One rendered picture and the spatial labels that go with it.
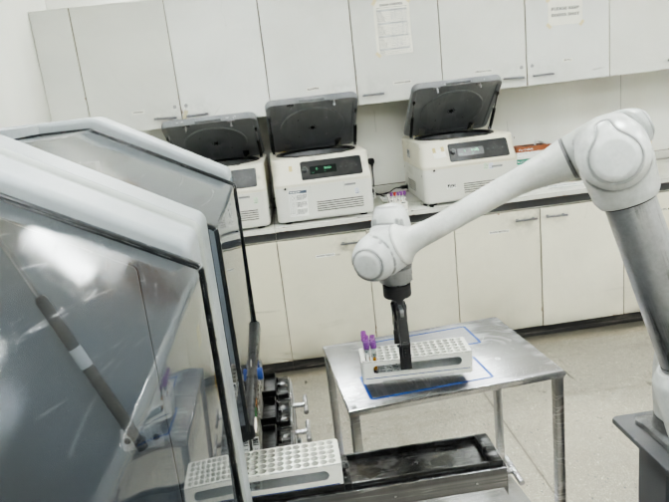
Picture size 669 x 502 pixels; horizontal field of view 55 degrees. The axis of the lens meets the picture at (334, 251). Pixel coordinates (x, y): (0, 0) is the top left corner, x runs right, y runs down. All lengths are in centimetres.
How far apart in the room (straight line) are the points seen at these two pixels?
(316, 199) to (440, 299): 95
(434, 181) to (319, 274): 84
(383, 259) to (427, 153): 230
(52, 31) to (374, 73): 181
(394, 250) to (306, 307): 230
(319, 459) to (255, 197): 233
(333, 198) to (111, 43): 150
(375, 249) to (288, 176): 219
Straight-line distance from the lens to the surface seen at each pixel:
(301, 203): 359
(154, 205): 110
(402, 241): 147
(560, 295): 410
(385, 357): 174
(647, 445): 180
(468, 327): 215
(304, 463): 143
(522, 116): 447
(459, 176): 372
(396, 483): 144
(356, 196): 362
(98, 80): 394
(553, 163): 154
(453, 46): 397
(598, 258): 413
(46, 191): 98
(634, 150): 131
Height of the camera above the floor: 163
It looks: 14 degrees down
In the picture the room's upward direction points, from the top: 6 degrees counter-clockwise
